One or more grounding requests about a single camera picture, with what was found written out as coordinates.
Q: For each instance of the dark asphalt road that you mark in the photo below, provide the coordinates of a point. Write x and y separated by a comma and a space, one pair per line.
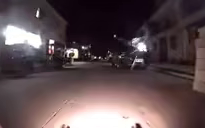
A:
100, 86

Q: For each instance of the distant lit building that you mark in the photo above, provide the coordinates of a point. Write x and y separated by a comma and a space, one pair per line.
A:
78, 51

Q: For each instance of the parked vehicle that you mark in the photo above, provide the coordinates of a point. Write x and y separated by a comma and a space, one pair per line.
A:
131, 59

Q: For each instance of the robot's own part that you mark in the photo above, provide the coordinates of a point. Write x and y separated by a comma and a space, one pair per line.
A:
136, 126
65, 126

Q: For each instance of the raised pavement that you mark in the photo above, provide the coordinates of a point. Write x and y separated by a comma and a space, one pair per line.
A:
176, 69

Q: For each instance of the pale building with dark windows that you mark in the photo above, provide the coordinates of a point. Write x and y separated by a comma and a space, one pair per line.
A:
176, 30

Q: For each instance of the building with lit window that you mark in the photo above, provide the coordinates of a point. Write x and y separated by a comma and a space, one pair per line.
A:
26, 30

